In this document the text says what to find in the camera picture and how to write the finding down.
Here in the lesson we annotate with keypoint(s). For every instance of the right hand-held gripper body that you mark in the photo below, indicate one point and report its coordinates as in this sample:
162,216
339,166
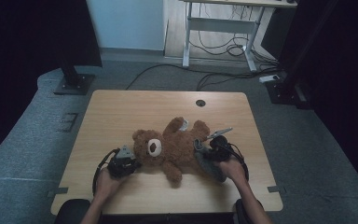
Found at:
219,149

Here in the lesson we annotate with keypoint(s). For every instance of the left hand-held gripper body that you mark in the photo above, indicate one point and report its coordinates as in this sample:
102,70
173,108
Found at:
122,163

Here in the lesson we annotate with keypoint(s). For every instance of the grey cloth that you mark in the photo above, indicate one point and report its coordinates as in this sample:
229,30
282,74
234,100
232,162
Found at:
209,168

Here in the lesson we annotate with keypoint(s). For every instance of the brown teddy bear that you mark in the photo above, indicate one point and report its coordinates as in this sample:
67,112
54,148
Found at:
171,149

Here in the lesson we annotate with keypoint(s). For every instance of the person's right hand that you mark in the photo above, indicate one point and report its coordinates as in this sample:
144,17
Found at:
233,171

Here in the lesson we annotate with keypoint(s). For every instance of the person's left hand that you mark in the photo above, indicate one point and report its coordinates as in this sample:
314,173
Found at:
107,186

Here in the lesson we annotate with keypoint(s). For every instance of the black table grommet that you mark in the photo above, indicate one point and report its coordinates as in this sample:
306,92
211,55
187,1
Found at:
200,103

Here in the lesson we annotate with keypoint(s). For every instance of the black chair armrest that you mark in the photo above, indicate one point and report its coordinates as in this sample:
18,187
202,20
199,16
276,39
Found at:
71,213
242,211

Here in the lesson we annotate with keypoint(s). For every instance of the grey tape strip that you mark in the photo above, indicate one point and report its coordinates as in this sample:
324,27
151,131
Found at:
276,188
57,192

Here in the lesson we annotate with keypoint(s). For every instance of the white power strip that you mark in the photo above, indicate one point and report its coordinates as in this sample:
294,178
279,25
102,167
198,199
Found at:
268,78

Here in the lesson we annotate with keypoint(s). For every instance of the black curtain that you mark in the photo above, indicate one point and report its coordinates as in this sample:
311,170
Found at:
28,62
348,93

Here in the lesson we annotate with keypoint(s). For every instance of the black stand with base plate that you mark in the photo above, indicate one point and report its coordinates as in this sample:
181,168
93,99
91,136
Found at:
287,90
74,82

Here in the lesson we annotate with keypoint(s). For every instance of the white desk frame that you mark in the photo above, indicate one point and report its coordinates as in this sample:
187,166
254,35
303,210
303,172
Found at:
220,25

